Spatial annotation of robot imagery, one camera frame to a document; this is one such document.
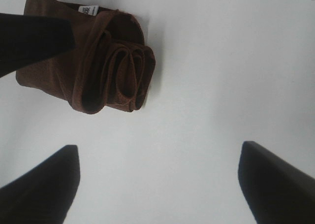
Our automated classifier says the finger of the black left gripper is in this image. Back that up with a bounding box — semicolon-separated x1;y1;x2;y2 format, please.
0;13;75;77

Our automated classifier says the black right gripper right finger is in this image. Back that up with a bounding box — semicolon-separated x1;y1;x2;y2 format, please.
238;141;315;224

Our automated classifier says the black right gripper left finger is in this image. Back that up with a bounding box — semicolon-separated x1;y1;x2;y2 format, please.
0;145;80;224

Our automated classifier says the brown towel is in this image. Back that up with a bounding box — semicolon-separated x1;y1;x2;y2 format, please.
16;0;156;114

